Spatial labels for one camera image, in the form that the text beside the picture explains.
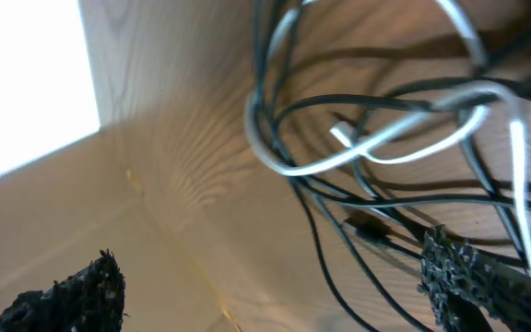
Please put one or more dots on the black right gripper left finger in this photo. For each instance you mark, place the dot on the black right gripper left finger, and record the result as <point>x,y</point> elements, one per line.
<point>93,299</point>

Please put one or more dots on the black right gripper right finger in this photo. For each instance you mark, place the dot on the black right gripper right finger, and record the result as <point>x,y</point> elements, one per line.
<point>460,281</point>

